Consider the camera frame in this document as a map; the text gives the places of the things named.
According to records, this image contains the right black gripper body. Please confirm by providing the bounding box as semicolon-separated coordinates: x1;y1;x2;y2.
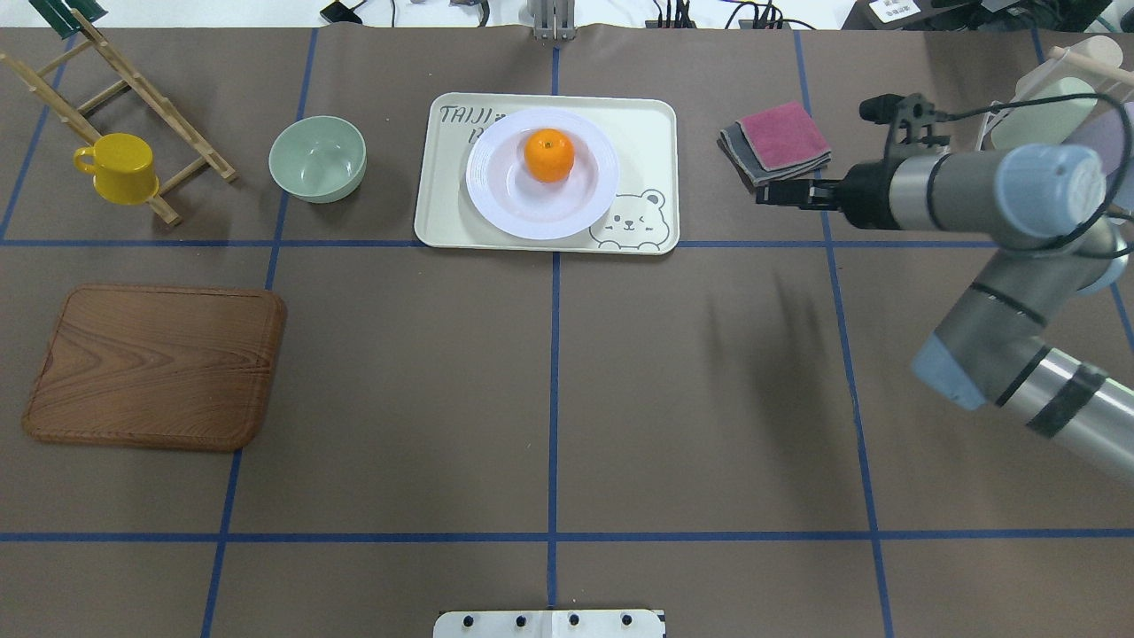
835;161;900;230

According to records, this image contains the orange fruit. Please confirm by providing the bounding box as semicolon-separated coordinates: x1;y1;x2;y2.
523;128;576;184

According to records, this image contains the white plate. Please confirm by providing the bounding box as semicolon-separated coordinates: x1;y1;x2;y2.
465;107;620;241

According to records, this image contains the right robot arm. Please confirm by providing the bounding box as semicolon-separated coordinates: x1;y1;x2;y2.
755;144;1133;484

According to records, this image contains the cream bear tray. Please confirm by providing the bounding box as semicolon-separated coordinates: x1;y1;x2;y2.
414;92;680;255

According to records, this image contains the brown wooden tray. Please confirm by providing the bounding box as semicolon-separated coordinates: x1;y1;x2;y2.
22;284;287;452

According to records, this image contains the pink cloth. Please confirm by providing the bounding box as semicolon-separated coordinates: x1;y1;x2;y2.
736;101;831;171

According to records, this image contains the grey cloth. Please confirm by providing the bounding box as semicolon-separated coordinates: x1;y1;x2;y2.
718;122;831;189

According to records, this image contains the purple cup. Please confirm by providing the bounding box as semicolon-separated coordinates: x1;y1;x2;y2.
1063;108;1123;182

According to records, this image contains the white cup holder rack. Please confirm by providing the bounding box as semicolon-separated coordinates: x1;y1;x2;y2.
978;35;1131;187

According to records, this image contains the green bowl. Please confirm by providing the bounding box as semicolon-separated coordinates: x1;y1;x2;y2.
268;114;369;205

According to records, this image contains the yellow mug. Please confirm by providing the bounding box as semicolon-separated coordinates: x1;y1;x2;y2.
73;133;159;206

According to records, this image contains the dark green cup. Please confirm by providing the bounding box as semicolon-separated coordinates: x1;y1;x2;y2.
28;0;108;40

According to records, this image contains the wooden cup drying rack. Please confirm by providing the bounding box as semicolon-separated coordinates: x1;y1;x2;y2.
0;9;237;226

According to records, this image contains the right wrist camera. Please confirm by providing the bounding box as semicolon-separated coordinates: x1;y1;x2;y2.
858;93;951;163

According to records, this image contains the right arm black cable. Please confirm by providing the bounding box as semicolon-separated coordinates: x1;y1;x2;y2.
939;91;1134;260

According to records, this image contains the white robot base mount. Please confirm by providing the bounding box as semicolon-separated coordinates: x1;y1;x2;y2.
432;609;667;637

